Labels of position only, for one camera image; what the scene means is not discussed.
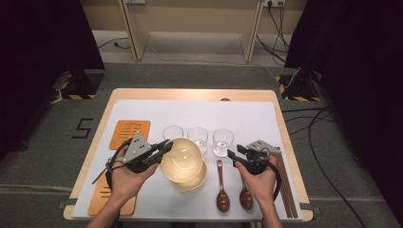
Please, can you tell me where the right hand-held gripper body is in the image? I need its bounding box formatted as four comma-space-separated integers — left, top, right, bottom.
242, 139, 282, 176

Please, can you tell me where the long black floor cable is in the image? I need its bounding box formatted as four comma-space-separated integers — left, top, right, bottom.
307, 105, 370, 228

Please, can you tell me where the right hand-held gripper black cable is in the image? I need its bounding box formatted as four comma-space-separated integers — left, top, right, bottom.
269, 163, 283, 202

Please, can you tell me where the short white cable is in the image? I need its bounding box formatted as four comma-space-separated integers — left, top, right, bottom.
47, 88, 65, 105

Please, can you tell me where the brown wooden chopstick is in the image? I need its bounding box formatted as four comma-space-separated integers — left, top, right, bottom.
279, 154, 299, 219
274, 154, 291, 219
278, 154, 297, 219
276, 154, 294, 219

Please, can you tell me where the clear drinking glass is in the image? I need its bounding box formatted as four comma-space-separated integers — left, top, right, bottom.
186, 126, 209, 155
212, 127, 235, 158
163, 124, 184, 142

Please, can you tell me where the black floor cable with plug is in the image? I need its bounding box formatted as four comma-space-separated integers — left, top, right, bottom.
98, 37, 131, 50

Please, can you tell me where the black wall cable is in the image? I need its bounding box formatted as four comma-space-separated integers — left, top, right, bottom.
267, 1, 291, 53
256, 32, 288, 65

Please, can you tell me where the white floor cable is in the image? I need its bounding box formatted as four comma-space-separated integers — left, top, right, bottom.
148, 41, 302, 89

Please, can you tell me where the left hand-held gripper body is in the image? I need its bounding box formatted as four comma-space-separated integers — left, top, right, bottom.
121, 131, 162, 175

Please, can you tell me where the person's right hand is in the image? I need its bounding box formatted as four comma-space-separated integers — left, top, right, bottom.
234, 155, 279, 205

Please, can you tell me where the dark curtain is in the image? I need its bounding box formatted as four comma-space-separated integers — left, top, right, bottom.
284, 0, 403, 227
0, 0, 106, 161

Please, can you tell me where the cream bowl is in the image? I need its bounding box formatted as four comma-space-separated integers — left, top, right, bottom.
170, 160, 209, 194
159, 136, 203, 184

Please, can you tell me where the person's left hand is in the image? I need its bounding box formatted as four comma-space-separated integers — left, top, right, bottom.
109, 156, 160, 202

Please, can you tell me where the light wooden desk frame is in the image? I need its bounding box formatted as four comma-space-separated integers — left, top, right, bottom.
117, 0, 265, 64

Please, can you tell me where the brown wooden spoon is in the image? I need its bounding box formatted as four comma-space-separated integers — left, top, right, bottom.
216, 159, 231, 214
239, 181, 255, 212

